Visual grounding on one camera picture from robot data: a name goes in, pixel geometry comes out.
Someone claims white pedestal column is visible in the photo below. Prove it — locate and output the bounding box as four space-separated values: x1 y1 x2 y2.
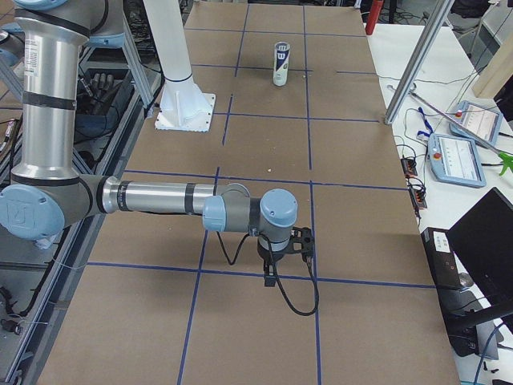
143 0 216 132

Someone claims tennis ball can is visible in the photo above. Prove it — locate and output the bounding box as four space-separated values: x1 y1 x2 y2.
273 42 290 87

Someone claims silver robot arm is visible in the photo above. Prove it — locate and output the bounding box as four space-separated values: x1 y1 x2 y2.
1 1 300 286

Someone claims teach pendant tablet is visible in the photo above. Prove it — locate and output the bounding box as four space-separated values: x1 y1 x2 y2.
427 134 487 188
455 100 503 145

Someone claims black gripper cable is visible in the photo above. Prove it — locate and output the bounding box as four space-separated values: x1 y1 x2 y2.
216 231 321 317

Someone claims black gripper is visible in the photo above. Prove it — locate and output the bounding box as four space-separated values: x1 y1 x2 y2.
257 236 297 287

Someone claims near teach pendant tablet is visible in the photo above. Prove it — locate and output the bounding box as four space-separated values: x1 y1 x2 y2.
427 134 487 188

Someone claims red cylinder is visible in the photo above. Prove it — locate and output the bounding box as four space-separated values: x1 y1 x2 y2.
366 0 384 36

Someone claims blue lanyard badge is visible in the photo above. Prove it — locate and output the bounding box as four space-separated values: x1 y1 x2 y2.
417 107 434 141

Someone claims far teach pendant tablet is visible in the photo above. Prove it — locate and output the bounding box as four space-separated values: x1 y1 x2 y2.
455 100 503 145

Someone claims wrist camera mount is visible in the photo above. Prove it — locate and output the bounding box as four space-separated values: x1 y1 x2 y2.
287 227 315 262

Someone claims black computer box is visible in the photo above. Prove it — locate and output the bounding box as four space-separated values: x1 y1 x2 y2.
421 227 475 291

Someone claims black monitor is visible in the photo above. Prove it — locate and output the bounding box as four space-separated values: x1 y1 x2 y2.
447 188 512 304

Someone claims aluminium frame post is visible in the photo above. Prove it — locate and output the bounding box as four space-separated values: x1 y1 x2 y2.
384 0 454 125

